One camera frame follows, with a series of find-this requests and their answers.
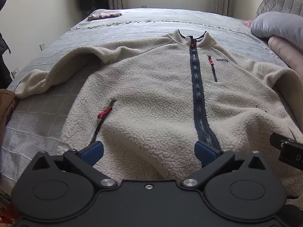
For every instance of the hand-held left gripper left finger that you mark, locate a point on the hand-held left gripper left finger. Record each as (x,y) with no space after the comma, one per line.
(92,152)

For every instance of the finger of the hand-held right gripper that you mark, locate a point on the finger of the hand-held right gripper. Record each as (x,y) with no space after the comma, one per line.
(275,140)

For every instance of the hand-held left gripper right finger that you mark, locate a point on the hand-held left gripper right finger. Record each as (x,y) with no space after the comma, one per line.
(203,153)

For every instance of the cream fleece zip jacket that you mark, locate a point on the cream fleece zip jacket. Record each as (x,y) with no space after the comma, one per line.
(153,94)

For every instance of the brown fabric item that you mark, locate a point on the brown fabric item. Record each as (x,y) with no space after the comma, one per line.
(6,113)

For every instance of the lavender grey pillow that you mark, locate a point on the lavender grey pillow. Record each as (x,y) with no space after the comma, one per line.
(278,26)

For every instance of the small pink pillow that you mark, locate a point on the small pink pillow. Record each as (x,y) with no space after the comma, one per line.
(247,23)

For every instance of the grey checked bedspread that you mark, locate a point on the grey checked bedspread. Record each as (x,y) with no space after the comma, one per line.
(132,27)

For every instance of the grey quilted pillow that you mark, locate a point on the grey quilted pillow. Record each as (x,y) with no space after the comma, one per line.
(277,3)

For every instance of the folded pinkish cloth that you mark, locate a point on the folded pinkish cloth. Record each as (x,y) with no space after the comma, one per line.
(104,15)

